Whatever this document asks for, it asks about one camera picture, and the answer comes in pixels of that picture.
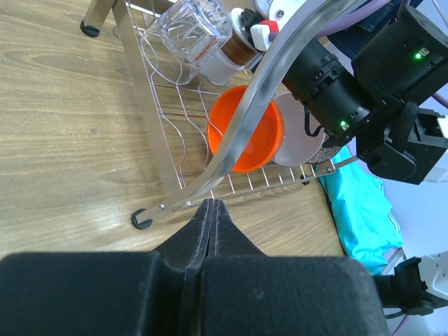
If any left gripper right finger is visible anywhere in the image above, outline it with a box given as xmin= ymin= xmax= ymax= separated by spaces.
xmin=201 ymin=201 xmax=389 ymax=335

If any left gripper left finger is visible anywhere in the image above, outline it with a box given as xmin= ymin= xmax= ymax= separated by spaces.
xmin=1 ymin=199 xmax=213 ymax=335

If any steel cup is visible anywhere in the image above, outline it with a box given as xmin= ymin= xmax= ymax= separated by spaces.
xmin=199 ymin=8 xmax=258 ymax=86

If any metal two-tier dish rack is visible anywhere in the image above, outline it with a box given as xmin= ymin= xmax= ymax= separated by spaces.
xmin=80 ymin=1 xmax=351 ymax=230

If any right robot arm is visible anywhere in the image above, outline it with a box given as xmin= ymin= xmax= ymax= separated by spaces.
xmin=283 ymin=5 xmax=447 ymax=185

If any teal cloth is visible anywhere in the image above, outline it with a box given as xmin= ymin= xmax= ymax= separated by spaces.
xmin=319 ymin=162 xmax=403 ymax=274

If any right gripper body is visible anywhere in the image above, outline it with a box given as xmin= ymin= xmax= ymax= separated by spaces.
xmin=282 ymin=38 xmax=371 ymax=140

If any patterned small bowl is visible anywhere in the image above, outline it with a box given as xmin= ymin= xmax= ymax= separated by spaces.
xmin=307 ymin=146 xmax=342 ymax=165

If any clear plastic cup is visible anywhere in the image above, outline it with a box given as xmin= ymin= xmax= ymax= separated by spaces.
xmin=141 ymin=1 xmax=232 ymax=85

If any orange bowl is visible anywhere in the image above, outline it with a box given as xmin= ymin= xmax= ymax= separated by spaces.
xmin=206 ymin=85 xmax=285 ymax=173

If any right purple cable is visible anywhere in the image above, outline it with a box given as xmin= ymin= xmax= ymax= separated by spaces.
xmin=267 ymin=0 xmax=448 ymax=336

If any navy blue garment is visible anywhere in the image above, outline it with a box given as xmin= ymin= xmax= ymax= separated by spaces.
xmin=327 ymin=0 xmax=403 ymax=64

